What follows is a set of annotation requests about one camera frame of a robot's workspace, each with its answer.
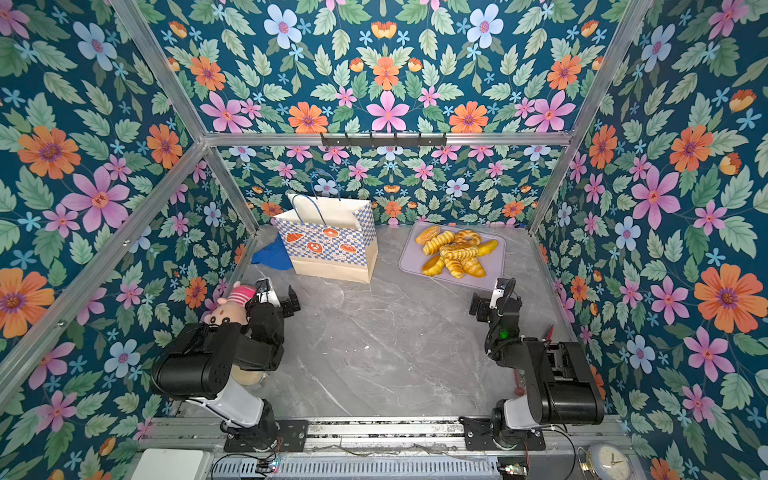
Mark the alarm clock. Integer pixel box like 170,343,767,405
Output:
580,443,633,480

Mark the blue checkered paper bag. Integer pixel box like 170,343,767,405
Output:
274,193,378,283

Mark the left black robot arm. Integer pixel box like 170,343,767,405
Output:
151,278,301,453

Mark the white box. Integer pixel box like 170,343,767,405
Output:
129,449,214,480

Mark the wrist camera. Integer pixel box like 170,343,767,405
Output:
253,277,280,307
490,278,516,309

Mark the long twisted bread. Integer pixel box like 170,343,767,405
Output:
423,231,455,256

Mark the smooth yellow oval bread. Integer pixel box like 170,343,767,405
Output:
477,239,499,257

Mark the round sugared bread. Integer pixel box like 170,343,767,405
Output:
415,225,441,245

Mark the beige long bread loaf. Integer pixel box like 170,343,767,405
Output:
231,365,265,386

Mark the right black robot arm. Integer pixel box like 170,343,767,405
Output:
469,292,605,449

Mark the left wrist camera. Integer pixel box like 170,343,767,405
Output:
253,277,280,307

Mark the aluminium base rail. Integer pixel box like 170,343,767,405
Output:
140,415,634,457

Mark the large braided bread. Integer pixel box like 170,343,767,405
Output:
439,242,479,261

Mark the black hook rail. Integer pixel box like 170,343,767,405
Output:
320,133,448,149

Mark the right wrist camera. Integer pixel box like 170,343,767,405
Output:
490,278,516,309

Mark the plush doll pink shirt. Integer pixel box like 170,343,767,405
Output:
202,282,256,325

